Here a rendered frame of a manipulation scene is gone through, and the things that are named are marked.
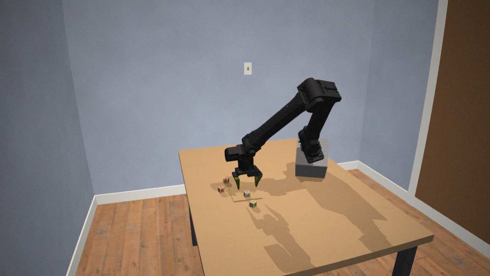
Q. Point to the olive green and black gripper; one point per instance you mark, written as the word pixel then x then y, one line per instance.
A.
pixel 249 169

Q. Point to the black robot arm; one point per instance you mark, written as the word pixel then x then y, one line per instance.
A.
pixel 309 98

